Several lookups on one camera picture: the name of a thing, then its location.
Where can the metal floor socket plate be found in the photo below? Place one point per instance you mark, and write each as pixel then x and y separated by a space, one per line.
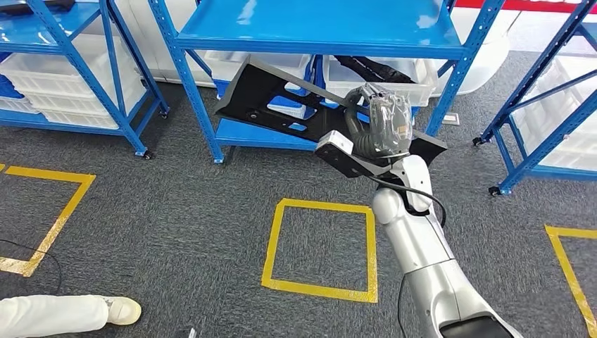
pixel 451 119

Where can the yellow floor tape square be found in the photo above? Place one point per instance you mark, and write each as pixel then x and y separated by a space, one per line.
pixel 573 232

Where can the blue plastic bin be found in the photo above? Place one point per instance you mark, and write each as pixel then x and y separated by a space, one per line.
pixel 287 103
pixel 415 114

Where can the black plastic panel part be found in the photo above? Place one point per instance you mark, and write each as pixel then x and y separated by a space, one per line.
pixel 261 98
pixel 37 4

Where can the person's leg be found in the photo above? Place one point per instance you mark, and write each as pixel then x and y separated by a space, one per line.
pixel 46 317

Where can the blue metal shelf rack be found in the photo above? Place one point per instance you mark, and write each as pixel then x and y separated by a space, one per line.
pixel 303 23
pixel 536 154
pixel 28 32

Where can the person's foot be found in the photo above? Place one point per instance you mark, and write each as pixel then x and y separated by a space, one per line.
pixel 123 310

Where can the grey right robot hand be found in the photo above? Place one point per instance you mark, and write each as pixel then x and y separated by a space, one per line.
pixel 387 121

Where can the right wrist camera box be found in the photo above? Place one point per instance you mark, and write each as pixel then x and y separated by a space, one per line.
pixel 333 142

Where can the black parts in bin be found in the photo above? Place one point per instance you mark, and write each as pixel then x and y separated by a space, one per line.
pixel 368 67

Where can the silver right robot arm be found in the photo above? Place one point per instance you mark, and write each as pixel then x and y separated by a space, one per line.
pixel 420 242

